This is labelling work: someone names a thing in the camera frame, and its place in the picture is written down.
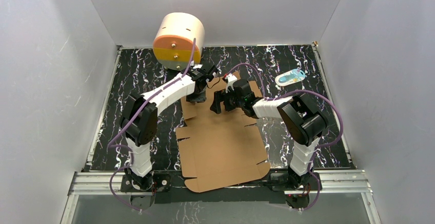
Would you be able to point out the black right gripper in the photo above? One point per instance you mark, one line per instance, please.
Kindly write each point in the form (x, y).
(219, 97)

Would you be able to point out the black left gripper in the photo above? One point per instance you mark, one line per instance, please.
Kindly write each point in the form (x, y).
(196, 95)

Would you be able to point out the brown cardboard box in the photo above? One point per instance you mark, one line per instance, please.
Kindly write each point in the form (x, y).
(219, 150)

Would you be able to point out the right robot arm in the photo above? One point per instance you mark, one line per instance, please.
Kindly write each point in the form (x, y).
(303, 120)

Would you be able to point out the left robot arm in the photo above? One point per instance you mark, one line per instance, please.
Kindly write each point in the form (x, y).
(140, 117)

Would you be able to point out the round pastel drawer cabinet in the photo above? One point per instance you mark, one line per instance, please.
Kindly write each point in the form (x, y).
(180, 35)

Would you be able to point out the blue white packaged item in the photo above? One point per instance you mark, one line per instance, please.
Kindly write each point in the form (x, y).
(290, 77)

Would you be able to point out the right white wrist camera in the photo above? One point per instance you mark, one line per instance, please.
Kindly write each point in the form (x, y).
(229, 79)

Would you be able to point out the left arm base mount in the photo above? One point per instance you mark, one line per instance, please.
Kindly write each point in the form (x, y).
(143, 190)

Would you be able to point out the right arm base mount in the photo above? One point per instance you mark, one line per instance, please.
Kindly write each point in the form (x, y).
(307, 186)

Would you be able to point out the aluminium front rail frame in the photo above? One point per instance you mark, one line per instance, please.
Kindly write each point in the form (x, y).
(332, 196)

